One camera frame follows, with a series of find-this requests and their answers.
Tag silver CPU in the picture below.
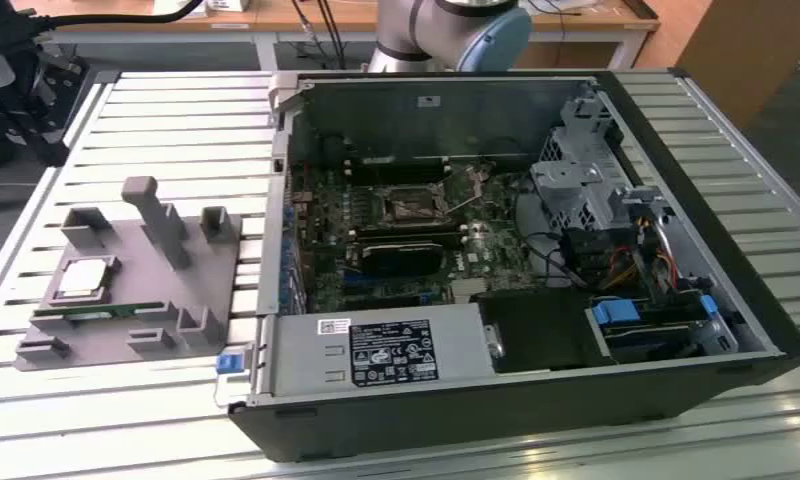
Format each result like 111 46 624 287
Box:
58 258 117 299

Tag CPU socket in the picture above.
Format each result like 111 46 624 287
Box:
378 187 454 226

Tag black RAM slot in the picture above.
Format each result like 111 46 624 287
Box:
353 227 458 239
357 234 462 248

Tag wooden desk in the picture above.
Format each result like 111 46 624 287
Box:
45 0 661 71

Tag grey parts rack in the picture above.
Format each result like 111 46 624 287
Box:
11 175 245 374

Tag green RAM stick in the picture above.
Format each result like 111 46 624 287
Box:
30 301 165 320

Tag blue case latch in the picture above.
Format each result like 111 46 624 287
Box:
215 352 249 376

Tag black expansion card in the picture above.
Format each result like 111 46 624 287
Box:
358 242 446 277

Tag silver power supply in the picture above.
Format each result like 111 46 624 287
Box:
265 304 496 399

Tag metal socket cover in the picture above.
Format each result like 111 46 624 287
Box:
446 167 492 211

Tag thin metal locking lever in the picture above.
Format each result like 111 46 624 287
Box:
449 189 489 212

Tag green motherboard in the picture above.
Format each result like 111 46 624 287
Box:
285 164 541 314

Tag small silver heat sink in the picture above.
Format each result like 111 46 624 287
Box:
449 279 488 302

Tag white papers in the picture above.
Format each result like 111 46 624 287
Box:
525 0 614 16

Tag silver metal drive cage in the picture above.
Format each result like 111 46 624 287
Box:
529 87 641 236

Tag black open PC case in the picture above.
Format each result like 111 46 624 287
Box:
225 68 800 464

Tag blue disk carrier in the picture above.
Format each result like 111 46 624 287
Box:
590 297 641 331

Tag brown wooden cabinet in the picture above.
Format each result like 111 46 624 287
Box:
638 0 800 131

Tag thick black cable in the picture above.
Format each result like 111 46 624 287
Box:
31 0 198 32

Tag black wire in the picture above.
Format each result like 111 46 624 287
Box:
513 187 598 291

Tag yellow and red wires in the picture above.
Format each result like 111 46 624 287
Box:
598 247 681 294

